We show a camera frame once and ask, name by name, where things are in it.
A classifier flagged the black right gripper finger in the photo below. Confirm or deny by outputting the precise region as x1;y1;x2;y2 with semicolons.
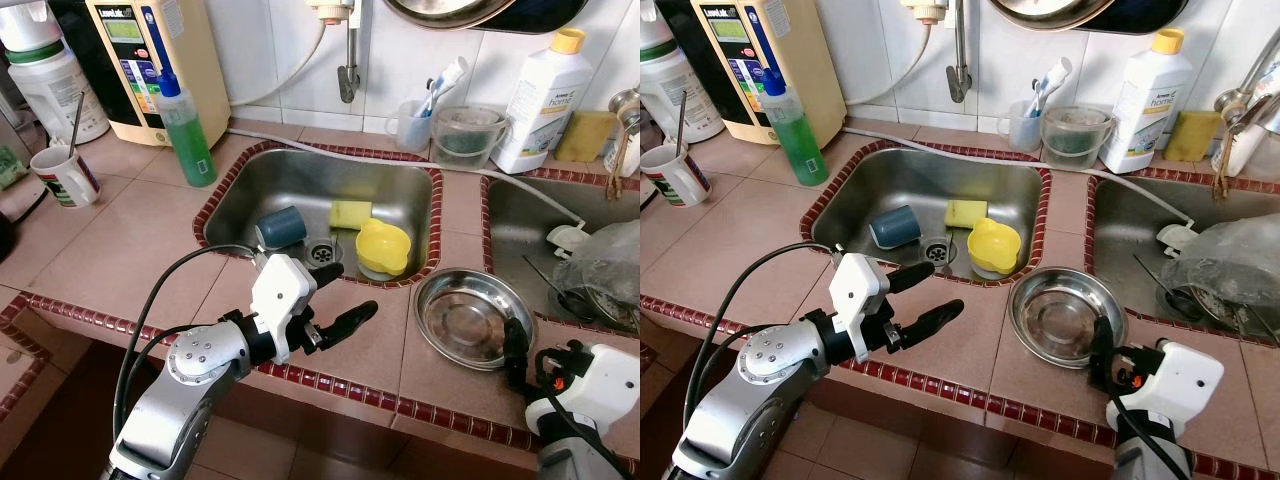
1088;318;1115;393
503;318;531;396

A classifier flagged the blue rabbit mug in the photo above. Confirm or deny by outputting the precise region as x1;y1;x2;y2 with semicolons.
254;205;309;251
868;205;923;251

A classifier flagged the yellow dish sponge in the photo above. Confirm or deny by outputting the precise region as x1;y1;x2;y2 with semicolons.
945;198;989;229
330;200;374;231

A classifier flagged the thin metal utensil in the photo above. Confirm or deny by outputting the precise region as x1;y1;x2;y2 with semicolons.
522;253;576;306
1133;252;1191;311

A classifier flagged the steel sink basin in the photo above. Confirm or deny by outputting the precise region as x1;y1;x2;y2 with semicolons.
1085;172;1280;346
800;143;1051;289
195;145;441;289
482;172;641;336

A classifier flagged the clear plastic bag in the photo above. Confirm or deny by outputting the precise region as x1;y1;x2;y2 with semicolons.
1160;212;1280;336
552;220;641;331

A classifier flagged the clear toothbrush cup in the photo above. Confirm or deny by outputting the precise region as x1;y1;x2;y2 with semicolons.
388;98;433;153
998;98;1043;153

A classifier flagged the green dish soap bottle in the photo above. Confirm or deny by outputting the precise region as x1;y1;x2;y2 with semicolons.
762;70;831;188
155;72;218;188

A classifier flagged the white blue toothbrush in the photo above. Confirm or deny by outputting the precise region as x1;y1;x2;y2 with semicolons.
418;57;468;119
1028;57;1073;119

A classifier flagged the yellow scouring pad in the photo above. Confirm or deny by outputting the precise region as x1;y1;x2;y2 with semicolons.
1165;110;1226;163
555;110;619;164

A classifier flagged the white printed mug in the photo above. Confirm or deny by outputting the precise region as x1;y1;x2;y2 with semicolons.
30;145;101;209
640;143;713;208

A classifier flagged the white detergent bottle yellow cap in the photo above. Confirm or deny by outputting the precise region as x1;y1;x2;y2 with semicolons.
1100;28;1194;174
492;28;593;174

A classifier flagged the beige water ionizer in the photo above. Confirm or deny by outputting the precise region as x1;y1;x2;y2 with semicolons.
85;0;231;148
697;0;846;146

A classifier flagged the white water filter canister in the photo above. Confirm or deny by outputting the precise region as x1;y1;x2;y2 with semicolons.
0;0;111;146
640;0;726;144

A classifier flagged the hanging steel wok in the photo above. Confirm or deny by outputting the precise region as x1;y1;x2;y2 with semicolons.
385;0;591;34
990;0;1191;34

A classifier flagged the green paper packet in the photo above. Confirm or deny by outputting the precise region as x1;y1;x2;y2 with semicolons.
0;147;29;191

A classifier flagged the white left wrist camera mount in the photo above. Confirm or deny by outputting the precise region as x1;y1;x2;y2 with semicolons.
830;253;893;363
250;253;318;363

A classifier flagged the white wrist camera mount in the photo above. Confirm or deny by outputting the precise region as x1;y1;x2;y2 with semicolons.
250;253;318;363
527;343;641;441
1108;340;1226;441
830;253;893;363

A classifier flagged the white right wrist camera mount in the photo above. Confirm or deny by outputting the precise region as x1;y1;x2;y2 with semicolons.
527;343;641;441
1108;340;1226;441

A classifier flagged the grey drain hose white nozzle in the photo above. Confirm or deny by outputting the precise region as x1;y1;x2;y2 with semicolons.
228;125;593;251
845;125;1201;253

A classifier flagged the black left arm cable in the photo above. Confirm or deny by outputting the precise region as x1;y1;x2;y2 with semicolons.
683;242;846;431
113;243;266;441

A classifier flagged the curved white water hose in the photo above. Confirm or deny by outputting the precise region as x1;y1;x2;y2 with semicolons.
228;22;331;109
840;22;936;109

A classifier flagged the wall tap with white fitting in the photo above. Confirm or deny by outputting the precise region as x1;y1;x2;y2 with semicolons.
900;0;971;104
305;0;363;104

